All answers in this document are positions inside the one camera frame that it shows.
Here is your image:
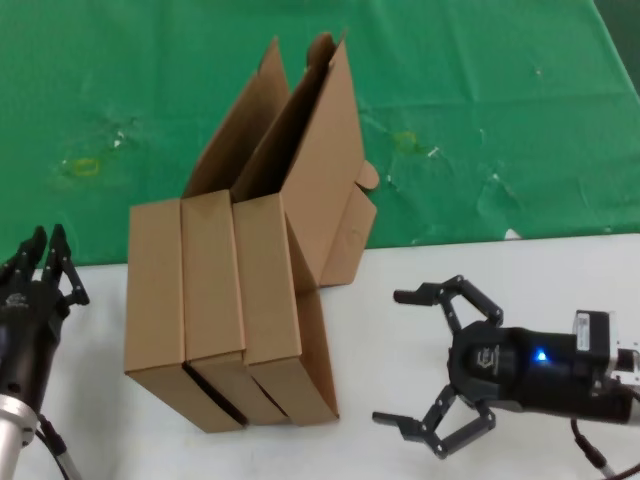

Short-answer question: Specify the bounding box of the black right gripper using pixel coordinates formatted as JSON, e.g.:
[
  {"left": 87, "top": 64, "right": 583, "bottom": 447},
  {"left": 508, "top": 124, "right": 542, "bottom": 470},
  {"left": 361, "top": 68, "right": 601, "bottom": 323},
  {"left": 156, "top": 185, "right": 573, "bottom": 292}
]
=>
[{"left": 371, "top": 274, "right": 632, "bottom": 460}]

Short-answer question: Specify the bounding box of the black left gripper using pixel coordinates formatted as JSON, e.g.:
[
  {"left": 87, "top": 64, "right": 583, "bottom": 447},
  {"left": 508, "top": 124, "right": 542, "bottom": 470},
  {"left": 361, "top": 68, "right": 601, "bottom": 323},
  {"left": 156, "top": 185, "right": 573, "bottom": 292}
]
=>
[{"left": 0, "top": 223, "right": 91, "bottom": 407}]

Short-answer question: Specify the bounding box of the brown cardboard box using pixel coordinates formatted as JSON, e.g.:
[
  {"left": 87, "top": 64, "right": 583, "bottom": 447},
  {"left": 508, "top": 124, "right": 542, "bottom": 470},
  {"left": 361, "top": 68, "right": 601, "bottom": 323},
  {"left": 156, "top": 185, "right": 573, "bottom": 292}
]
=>
[
  {"left": 123, "top": 35, "right": 292, "bottom": 434},
  {"left": 180, "top": 32, "right": 336, "bottom": 427},
  {"left": 231, "top": 29, "right": 380, "bottom": 428}
]

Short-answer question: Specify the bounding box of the green table cloth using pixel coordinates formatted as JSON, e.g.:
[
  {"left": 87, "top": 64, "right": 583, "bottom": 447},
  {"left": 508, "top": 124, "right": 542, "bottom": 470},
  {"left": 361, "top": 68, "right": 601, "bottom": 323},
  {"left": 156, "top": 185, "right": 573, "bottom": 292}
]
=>
[{"left": 0, "top": 0, "right": 640, "bottom": 270}]

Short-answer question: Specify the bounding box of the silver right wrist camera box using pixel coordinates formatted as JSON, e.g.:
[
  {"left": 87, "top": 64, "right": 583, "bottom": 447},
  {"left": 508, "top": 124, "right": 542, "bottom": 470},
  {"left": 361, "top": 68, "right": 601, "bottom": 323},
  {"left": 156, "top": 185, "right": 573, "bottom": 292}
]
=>
[{"left": 573, "top": 308, "right": 615, "bottom": 374}]

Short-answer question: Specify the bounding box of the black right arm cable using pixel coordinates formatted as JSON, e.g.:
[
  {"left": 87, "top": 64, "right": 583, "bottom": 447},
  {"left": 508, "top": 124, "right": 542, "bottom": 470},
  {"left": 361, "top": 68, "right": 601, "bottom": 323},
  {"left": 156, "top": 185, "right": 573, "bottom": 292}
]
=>
[{"left": 571, "top": 417, "right": 640, "bottom": 480}]

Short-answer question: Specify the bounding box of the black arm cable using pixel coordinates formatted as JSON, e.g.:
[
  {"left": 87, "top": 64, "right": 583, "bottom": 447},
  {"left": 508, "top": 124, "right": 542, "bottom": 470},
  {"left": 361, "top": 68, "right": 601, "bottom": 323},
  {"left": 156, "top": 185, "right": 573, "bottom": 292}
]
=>
[
  {"left": 35, "top": 413, "right": 84, "bottom": 480},
  {"left": 571, "top": 417, "right": 640, "bottom": 480}
]

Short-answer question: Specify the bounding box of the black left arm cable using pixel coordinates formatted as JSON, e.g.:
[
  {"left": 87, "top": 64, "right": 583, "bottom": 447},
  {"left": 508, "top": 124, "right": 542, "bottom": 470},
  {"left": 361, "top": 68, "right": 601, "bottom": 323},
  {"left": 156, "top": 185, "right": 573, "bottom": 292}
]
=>
[{"left": 35, "top": 413, "right": 84, "bottom": 480}]

